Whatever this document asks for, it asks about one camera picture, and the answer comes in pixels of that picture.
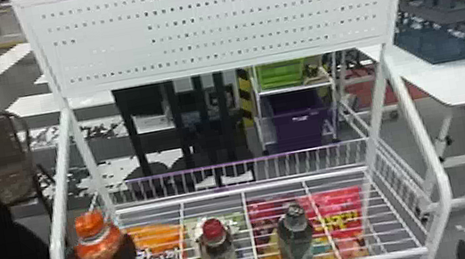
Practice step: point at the white side table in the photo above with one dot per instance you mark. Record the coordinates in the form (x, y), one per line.
(461, 78)

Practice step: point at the yellow black striped post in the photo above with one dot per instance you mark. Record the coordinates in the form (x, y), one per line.
(245, 95)

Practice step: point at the dark capped green bottle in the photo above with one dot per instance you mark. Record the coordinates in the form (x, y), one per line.
(295, 238)

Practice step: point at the red capped bottle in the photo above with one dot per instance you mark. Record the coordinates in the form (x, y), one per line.
(218, 251)

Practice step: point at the green basket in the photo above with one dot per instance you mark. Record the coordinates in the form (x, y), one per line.
(281, 74)

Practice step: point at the blue basket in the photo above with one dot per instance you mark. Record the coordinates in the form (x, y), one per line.
(447, 25)

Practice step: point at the orange bottle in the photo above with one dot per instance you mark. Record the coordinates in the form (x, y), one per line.
(97, 252)

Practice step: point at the red snack packet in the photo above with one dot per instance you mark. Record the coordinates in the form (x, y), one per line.
(342, 221)

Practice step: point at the brown chair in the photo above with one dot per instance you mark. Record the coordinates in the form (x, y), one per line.
(0, 159)

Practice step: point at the green snack packet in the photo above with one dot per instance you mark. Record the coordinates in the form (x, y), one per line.
(239, 224)

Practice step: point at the purple crate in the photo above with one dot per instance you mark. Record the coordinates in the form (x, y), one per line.
(298, 126)

